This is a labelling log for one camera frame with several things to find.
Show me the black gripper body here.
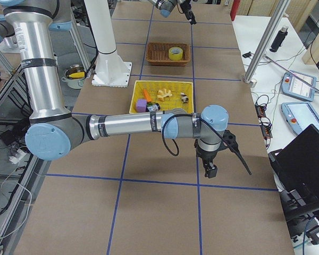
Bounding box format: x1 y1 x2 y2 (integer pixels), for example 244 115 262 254
196 145 221 165
178 0 192 14

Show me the yellow tape roll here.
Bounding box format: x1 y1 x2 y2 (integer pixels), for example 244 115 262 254
168 47 183 61

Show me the brown wicker basket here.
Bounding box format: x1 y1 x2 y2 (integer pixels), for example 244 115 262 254
146 42 190 66

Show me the yellow wicker basket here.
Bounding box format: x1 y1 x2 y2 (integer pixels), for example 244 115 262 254
129 80 195 114

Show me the toy panda figure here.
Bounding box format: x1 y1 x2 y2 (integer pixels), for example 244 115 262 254
180 92 189 104

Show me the black usb hub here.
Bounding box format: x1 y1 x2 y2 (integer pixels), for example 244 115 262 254
261 125 273 140
255 105 266 118

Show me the small black adapter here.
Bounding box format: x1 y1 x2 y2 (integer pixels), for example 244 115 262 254
242 52 252 58

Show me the small dark can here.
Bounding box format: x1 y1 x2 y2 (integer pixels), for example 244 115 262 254
146 103 161 112

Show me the toy croissant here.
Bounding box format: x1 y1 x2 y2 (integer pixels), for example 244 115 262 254
157 88 172 101

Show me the purple foam cube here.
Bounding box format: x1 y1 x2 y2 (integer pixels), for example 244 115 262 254
136 99 147 113

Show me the orange toy carrot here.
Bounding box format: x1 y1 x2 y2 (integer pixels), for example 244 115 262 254
143 89 152 103

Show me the black laptop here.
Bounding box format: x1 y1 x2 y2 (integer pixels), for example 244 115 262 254
267 123 319 197

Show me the black water bottle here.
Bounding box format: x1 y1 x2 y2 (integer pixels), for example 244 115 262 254
270 25 289 53

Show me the metal stand with green clip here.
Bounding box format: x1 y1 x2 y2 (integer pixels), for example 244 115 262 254
263 53 319 109

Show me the near teach pendant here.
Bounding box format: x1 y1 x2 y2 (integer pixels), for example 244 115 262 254
281 102 319 135

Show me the teach pendant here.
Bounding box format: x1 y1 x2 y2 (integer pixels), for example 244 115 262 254
281 102 319 135
281 71 316 102

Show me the far teach pendant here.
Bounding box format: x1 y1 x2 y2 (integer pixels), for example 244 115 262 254
281 71 316 102

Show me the white enamel pot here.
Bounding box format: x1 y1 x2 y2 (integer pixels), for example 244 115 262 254
61 64 86 90

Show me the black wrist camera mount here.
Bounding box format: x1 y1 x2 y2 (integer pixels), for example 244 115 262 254
220 130 239 152

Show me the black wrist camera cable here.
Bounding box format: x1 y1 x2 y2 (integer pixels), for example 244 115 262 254
161 113 253 175

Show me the aluminium frame post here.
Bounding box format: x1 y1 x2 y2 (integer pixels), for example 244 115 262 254
243 0 290 88

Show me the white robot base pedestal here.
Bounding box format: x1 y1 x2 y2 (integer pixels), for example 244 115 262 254
85 0 132 88

